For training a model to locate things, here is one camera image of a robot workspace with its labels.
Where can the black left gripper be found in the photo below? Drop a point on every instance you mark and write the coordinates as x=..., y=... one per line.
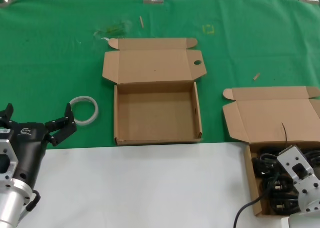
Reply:
x=30, y=142

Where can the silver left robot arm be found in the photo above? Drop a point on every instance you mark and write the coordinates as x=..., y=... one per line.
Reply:
x=10, y=205

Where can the empty brown cardboard box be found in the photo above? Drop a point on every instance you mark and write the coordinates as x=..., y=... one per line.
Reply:
x=155, y=112

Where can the green table cloth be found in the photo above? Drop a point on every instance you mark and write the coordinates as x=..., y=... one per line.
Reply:
x=50, y=62

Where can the clear adhesive tape roll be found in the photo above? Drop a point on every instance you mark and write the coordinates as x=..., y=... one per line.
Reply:
x=96, y=112

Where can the thin wooden stick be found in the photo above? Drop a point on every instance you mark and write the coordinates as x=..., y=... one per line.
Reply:
x=141, y=21

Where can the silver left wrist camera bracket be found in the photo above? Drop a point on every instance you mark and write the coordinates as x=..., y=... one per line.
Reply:
x=7, y=144

